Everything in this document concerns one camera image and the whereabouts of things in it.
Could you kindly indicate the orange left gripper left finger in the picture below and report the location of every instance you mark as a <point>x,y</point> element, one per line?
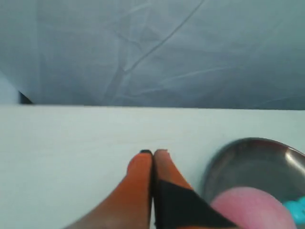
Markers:
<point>129,205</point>

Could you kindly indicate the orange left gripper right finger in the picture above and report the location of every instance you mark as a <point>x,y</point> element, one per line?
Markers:
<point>176,204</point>

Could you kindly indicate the round silver metal plate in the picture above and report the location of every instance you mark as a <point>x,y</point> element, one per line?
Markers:
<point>264,164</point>

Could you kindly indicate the pink peach toy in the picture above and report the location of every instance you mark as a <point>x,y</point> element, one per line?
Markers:
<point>252,208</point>

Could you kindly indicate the turquoise bone toy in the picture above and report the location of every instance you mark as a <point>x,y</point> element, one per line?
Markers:
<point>297,210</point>

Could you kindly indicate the white wrinkled backdrop cloth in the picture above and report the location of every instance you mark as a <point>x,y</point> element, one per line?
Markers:
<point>240,54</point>

